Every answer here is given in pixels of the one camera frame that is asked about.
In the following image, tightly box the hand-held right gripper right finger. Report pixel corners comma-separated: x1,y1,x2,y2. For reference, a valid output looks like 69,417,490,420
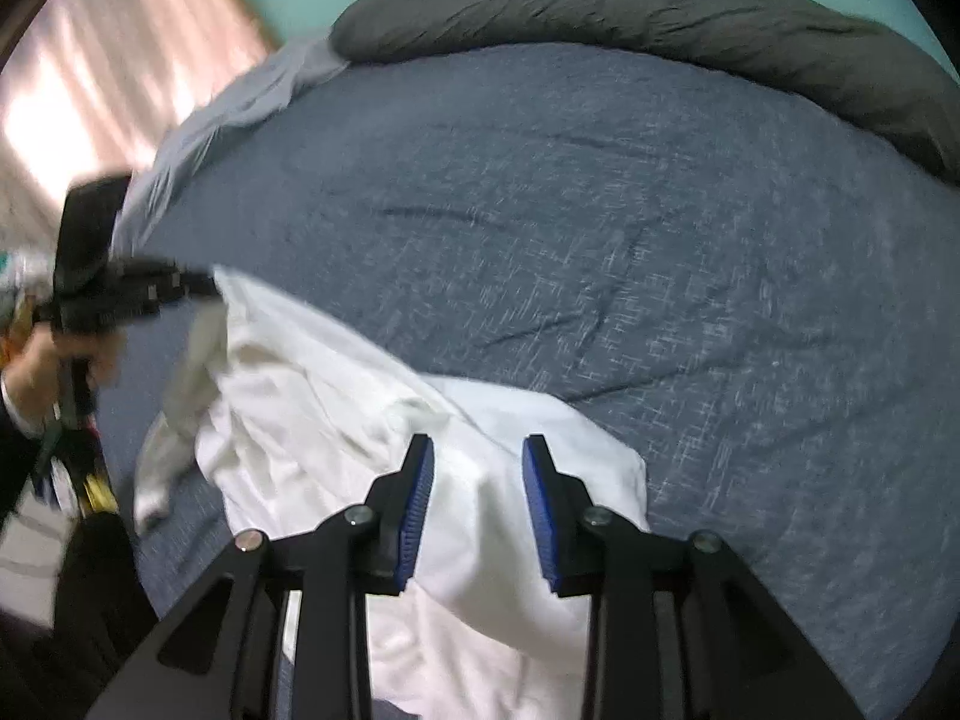
523,433,863,720

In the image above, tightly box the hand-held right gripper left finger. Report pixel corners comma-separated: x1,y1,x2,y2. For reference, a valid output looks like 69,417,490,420
86,433,436,720

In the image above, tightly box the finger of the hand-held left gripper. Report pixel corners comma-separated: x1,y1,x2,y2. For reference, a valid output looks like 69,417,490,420
169,259,222,305

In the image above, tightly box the white long-sleeve shirt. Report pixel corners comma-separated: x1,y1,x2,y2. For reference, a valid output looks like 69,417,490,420
133,264,650,720

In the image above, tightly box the person's left hand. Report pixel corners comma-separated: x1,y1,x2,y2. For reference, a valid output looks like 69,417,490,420
13,330,125,436

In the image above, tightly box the white plastic bag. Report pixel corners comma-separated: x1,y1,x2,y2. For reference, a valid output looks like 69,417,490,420
0,249,47,297

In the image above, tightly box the light grey bed sheet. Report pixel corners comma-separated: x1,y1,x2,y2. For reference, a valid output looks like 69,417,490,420
109,36,350,256

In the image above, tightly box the pink curtain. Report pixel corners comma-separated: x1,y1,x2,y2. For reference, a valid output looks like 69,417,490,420
0,0,282,241

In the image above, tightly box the blue speckled bed cover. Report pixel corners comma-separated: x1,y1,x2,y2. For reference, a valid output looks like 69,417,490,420
97,41,960,720

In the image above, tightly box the dark grey long pillow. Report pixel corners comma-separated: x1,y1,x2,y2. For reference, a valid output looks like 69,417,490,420
330,0,960,185

